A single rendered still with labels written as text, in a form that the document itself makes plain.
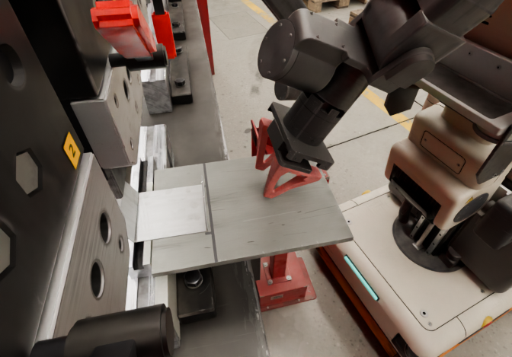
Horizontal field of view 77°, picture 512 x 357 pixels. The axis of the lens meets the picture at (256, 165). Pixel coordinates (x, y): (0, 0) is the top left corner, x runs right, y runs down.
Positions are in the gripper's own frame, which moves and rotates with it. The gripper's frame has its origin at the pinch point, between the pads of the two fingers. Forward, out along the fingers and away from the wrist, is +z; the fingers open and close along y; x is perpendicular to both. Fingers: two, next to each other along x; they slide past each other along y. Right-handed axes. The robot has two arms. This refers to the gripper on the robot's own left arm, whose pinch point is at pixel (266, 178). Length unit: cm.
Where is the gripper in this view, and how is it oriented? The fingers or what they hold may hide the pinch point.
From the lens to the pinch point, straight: 45.8
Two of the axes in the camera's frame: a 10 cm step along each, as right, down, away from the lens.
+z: -4.8, 6.9, 5.4
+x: 8.5, 2.3, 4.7
